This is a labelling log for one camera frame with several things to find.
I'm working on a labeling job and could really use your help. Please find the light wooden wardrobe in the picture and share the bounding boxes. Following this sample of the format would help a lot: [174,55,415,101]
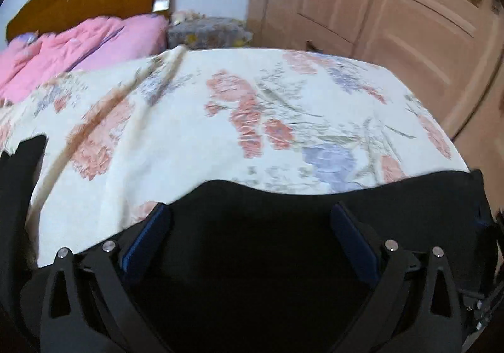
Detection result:
[246,0,504,172]

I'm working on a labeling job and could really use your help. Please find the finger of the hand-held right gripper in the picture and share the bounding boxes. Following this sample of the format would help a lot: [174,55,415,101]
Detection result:
[460,213,504,353]

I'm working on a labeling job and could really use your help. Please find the pink quilt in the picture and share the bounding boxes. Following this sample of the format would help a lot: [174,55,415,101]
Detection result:
[0,15,170,103]

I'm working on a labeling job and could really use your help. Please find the black pants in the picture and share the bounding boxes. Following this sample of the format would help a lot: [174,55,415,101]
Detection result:
[0,134,497,353]

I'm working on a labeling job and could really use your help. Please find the floral bed sheet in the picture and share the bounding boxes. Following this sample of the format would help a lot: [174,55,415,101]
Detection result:
[0,45,472,271]

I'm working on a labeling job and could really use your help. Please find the grey covered nightstand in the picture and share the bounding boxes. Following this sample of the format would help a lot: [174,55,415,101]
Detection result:
[167,10,255,50]

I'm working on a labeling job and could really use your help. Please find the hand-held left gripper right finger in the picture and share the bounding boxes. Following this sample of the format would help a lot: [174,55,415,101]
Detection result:
[330,202,464,353]

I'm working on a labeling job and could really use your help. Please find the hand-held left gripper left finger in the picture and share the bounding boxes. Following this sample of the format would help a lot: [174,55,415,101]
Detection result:
[39,203,173,353]

